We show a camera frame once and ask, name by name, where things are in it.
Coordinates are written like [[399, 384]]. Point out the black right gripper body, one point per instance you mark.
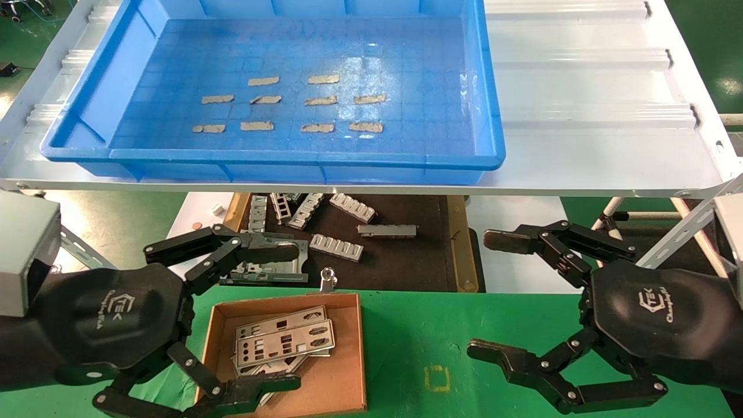
[[667, 325]]

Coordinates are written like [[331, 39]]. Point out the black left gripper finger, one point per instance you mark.
[[267, 251], [261, 390]]

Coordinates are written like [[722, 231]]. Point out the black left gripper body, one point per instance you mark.
[[116, 319]]

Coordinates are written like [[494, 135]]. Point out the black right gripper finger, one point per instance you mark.
[[514, 241], [493, 355]]

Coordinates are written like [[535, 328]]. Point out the silver slotted metal plate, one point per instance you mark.
[[273, 367], [293, 347], [270, 326]]

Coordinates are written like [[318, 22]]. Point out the brown cardboard box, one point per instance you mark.
[[342, 377]]

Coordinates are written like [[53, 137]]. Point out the blue plastic tray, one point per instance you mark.
[[406, 69]]

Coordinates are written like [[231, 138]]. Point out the grey slotted metal part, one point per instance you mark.
[[306, 212], [281, 208], [258, 215]]

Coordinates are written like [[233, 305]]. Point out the small white cap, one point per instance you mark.
[[217, 209]]

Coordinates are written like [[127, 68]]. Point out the silver binder clip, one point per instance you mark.
[[328, 281]]

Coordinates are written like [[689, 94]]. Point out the grey ribbed metal part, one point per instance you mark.
[[352, 208], [336, 248]]

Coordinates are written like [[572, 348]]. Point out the green table cloth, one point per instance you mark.
[[418, 337]]

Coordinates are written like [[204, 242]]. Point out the grey perforated shelf brace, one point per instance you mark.
[[685, 226], [81, 249]]

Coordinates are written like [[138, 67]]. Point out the white tube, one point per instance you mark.
[[609, 212], [709, 249], [731, 119], [656, 216]]

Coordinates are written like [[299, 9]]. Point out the long grey metal bar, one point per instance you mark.
[[386, 231]]

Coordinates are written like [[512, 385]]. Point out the white metal shelf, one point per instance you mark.
[[580, 133]]

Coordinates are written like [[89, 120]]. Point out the small black floor device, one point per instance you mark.
[[7, 70]]

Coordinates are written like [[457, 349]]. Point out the wheeled chair base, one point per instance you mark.
[[13, 16]]

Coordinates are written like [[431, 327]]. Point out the large grey metal bracket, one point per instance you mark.
[[293, 273]]

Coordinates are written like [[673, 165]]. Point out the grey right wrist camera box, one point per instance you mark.
[[732, 244]]

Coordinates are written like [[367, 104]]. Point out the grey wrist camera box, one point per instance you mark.
[[26, 244], [732, 244]]

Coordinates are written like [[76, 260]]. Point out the black mat with wooden frame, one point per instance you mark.
[[406, 261]]

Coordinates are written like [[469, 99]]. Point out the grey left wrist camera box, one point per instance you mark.
[[26, 244]]

